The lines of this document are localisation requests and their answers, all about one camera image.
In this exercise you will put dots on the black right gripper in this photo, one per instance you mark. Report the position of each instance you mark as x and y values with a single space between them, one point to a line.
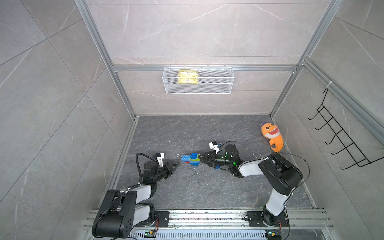
212 158

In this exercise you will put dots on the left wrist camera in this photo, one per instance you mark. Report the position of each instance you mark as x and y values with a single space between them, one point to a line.
151 168

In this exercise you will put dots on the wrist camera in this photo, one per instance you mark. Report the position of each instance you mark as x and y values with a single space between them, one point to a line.
151 168
214 146

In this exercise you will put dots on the orange shark plush toy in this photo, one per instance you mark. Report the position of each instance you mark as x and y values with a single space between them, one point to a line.
272 133

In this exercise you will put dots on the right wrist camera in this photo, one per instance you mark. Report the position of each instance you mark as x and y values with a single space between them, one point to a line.
214 146

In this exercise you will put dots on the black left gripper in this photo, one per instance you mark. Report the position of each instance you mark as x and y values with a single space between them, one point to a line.
168 168

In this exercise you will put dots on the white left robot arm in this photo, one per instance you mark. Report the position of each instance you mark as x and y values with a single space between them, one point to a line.
123 210

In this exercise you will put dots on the white wire mesh basket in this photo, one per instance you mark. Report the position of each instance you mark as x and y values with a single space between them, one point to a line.
202 80

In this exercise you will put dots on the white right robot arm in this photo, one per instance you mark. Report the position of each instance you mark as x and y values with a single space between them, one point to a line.
283 176

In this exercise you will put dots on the aluminium frame rail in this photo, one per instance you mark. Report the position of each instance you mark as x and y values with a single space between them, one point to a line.
133 120

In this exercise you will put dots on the metal base rail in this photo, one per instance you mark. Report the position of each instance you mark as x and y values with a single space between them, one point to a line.
296 224

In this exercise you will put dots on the yellow packet in basket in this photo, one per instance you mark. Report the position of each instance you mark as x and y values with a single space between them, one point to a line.
188 77

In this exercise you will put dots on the black wire hook rack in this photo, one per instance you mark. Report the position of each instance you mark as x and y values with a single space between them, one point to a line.
359 159

